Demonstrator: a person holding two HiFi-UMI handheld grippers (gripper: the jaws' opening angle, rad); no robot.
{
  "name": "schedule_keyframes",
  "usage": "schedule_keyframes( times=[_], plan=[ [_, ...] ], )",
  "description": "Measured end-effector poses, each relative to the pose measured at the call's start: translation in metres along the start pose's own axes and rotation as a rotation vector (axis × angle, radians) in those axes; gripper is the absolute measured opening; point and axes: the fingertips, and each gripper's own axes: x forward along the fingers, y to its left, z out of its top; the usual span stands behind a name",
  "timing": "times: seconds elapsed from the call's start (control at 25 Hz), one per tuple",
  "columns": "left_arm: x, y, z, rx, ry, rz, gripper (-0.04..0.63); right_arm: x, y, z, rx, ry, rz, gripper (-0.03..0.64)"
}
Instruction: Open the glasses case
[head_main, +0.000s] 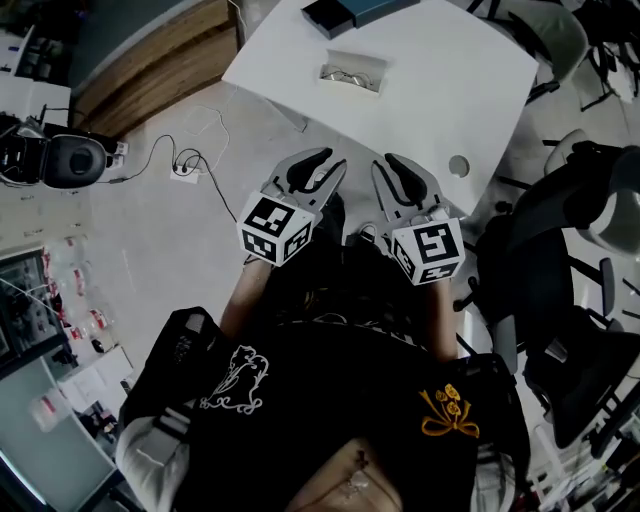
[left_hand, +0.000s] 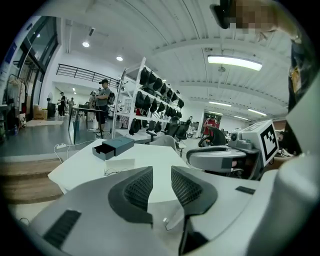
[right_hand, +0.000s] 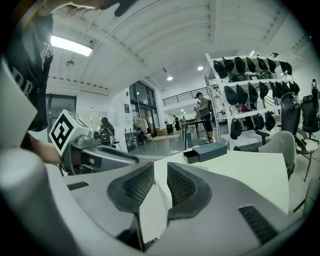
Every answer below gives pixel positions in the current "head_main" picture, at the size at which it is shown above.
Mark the dark blue drawer box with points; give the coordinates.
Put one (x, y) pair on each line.
(350, 12)

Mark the tall black office chair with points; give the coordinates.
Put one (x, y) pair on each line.
(535, 260)

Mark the white cardboard box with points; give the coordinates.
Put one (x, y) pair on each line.
(95, 382)

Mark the white rectangular block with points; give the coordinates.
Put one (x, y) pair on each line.
(357, 62)

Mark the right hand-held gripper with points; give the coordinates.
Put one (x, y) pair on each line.
(430, 247)

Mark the beige shell chair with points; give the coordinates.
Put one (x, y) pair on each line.
(620, 220)

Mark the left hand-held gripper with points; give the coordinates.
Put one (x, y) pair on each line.
(275, 227)

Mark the pile of clear red-label packets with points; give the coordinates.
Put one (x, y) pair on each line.
(75, 290)

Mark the grey office chair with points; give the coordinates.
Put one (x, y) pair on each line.
(550, 35)

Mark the white table leg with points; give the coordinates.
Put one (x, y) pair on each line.
(287, 116)

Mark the person's right forearm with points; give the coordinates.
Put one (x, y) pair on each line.
(442, 325)

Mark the black mesh office chair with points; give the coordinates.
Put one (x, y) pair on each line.
(590, 380)

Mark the wooden platform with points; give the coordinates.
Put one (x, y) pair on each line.
(160, 65)

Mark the white power strip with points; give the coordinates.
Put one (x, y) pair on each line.
(184, 173)

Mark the dark glass cabinet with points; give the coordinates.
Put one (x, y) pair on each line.
(25, 310)

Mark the person's left forearm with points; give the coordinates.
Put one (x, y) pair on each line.
(245, 305)

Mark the person's black embroidered shirt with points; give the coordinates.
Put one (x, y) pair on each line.
(325, 390)

